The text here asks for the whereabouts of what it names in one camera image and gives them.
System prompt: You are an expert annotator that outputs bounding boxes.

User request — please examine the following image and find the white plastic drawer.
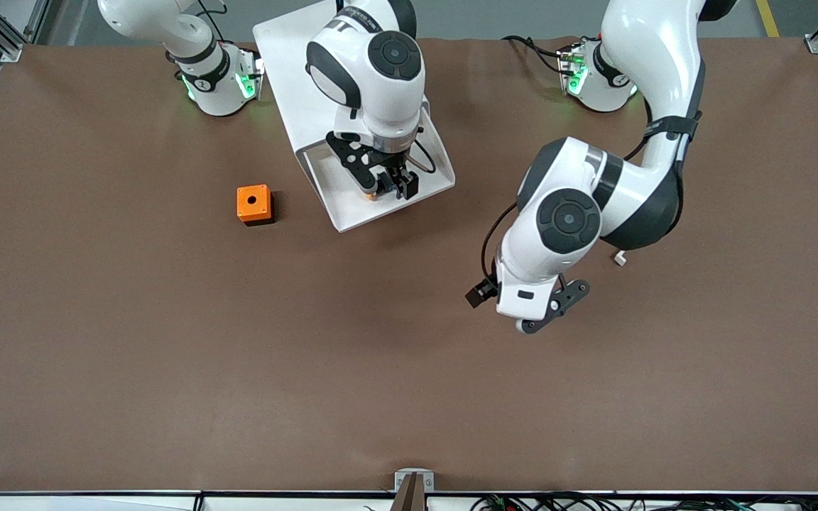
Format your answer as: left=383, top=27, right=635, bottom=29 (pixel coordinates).
left=304, top=106, right=457, bottom=233

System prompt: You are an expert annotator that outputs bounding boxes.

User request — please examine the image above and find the white drawer cabinet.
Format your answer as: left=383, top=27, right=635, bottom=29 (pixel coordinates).
left=251, top=0, right=431, bottom=160

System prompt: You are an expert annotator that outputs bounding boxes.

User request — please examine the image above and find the brown table mat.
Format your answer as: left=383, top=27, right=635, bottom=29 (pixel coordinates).
left=0, top=35, right=818, bottom=494

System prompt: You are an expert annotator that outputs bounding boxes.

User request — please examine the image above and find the orange button enclosure box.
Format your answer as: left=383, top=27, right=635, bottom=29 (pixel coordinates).
left=236, top=184, right=276, bottom=227

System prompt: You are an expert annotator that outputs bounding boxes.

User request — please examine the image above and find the black arm base cable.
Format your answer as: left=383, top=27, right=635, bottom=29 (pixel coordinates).
left=501, top=34, right=573, bottom=75

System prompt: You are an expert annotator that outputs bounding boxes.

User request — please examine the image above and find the metal mounting bracket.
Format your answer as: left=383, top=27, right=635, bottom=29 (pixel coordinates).
left=392, top=468, right=435, bottom=511

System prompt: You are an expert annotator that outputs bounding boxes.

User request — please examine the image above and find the tangled cable bundle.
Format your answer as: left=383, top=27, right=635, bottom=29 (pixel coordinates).
left=469, top=493, right=818, bottom=511

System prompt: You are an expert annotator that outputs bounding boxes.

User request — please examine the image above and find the white table edge rail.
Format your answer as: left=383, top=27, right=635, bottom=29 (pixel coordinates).
left=0, top=490, right=818, bottom=511

